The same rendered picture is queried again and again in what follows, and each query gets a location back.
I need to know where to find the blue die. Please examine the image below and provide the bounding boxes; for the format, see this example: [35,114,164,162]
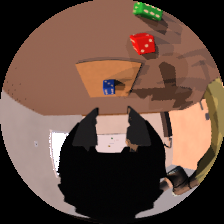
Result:
[103,80,115,95]

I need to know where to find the orange flat mat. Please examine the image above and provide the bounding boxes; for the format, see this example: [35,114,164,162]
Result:
[75,60,142,97]

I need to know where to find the green die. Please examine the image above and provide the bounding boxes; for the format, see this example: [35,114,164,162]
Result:
[133,2,163,21]

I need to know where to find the red die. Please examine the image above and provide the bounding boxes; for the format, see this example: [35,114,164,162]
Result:
[130,33,156,55]

